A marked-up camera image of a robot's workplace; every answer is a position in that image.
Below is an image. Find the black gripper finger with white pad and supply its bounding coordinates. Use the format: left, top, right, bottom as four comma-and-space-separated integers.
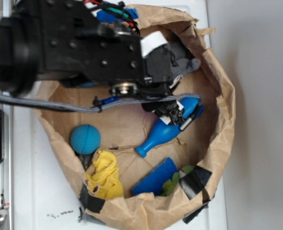
140, 31, 168, 58

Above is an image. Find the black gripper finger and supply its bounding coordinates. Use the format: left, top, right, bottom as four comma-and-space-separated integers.
141, 98, 199, 131

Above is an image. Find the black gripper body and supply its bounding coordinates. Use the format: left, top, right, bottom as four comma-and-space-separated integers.
59, 14, 175, 99

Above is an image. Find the gray plush mouse toy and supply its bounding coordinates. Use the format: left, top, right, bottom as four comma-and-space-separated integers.
170, 42, 201, 85

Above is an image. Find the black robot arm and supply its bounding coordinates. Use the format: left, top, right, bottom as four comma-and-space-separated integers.
0, 0, 203, 130

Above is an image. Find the blue plastic bottle toy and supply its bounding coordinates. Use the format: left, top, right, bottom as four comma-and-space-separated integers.
135, 97, 204, 158

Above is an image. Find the blue tape strip top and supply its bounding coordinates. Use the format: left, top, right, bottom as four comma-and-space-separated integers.
96, 8, 139, 23

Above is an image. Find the brown paper bag tray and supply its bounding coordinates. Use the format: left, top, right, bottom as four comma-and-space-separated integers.
35, 5, 236, 230

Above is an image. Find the blue foam block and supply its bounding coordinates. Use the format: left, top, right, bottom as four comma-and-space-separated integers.
131, 157, 178, 196

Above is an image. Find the green plush toy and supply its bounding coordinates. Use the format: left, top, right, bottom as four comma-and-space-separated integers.
160, 165, 195, 196

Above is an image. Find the black tape patch right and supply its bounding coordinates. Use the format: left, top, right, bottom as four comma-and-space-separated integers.
180, 166, 212, 200

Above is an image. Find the black tape patch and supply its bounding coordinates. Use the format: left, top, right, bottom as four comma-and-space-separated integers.
79, 185, 105, 213
180, 166, 212, 200

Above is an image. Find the blue rubber ball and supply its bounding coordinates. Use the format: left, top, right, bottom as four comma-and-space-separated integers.
70, 125, 101, 155

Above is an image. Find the yellow plush toy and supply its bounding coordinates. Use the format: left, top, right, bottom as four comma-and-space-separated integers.
85, 149, 124, 199

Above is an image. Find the black tape patch bottom left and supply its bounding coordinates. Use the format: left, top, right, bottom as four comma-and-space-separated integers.
79, 185, 105, 213

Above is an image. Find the aluminium frame rail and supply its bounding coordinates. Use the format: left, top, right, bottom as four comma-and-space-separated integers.
0, 104, 14, 230

